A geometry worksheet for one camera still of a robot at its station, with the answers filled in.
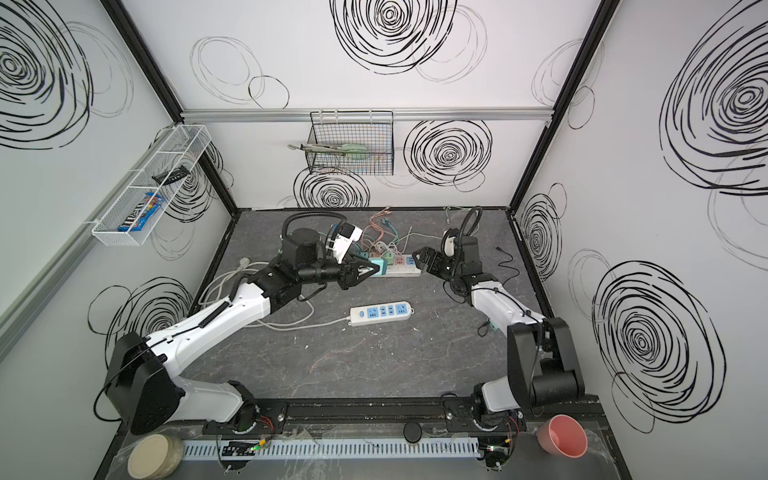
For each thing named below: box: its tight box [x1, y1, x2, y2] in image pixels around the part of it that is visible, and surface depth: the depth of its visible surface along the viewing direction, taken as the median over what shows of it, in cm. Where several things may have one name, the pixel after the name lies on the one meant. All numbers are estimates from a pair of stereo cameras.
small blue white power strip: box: [348, 301, 414, 326], surface depth 91 cm
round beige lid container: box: [127, 434, 184, 480], surface depth 65 cm
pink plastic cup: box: [536, 414, 588, 459], surface depth 65 cm
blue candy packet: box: [117, 192, 166, 231], surface depth 72 cm
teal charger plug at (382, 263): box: [368, 257, 388, 276], surface depth 72 cm
